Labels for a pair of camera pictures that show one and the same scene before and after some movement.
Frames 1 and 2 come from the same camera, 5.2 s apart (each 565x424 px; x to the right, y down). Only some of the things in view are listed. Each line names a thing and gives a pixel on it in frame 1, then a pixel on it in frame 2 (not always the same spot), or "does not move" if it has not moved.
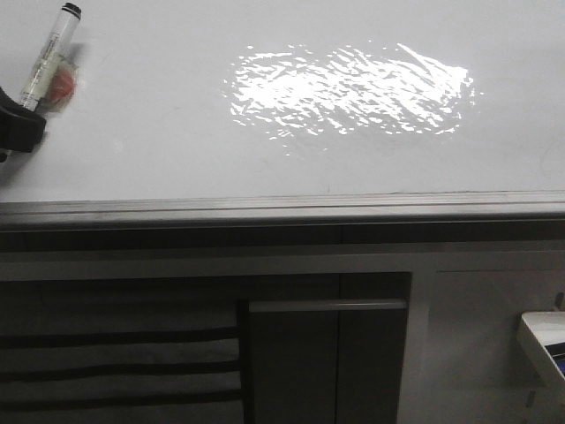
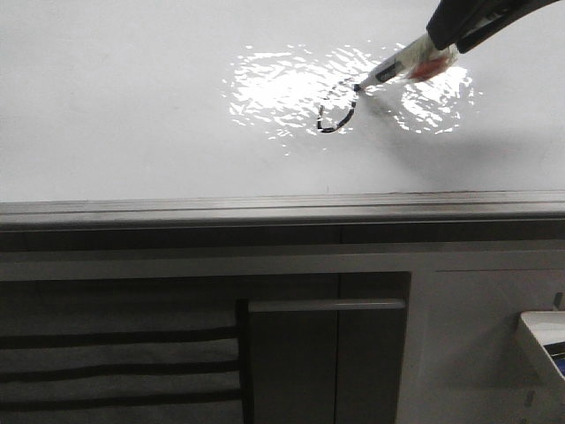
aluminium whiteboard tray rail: (318, 212) does not move
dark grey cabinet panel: (321, 360) does not move
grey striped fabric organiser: (121, 362) does not move
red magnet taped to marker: (64, 84) → (430, 67)
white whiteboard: (239, 98) does not move
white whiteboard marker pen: (49, 59) → (419, 61)
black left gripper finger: (21, 128) → (453, 18)
